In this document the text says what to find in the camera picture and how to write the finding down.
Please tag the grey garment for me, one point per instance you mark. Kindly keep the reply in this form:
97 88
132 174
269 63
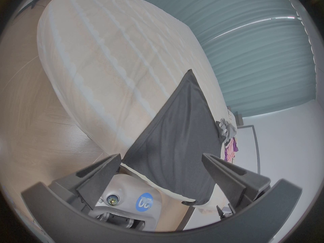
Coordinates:
226 130

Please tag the pile of clothes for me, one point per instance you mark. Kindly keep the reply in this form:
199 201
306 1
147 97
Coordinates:
230 150

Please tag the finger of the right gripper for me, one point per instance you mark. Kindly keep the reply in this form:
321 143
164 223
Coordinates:
220 213
232 209

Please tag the blue-green curtain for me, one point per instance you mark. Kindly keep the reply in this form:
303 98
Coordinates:
215 6
265 72

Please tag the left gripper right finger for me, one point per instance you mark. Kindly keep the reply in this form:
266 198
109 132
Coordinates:
235 183

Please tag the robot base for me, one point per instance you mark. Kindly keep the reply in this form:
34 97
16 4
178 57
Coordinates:
126 196

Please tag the white printed pillow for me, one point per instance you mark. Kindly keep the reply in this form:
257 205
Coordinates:
231 118

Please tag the bed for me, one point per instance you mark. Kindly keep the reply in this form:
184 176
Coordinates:
106 64

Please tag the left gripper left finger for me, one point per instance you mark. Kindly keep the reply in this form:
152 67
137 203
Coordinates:
98 178

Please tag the black T-shirt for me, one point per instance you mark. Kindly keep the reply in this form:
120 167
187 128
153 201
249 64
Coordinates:
177 140

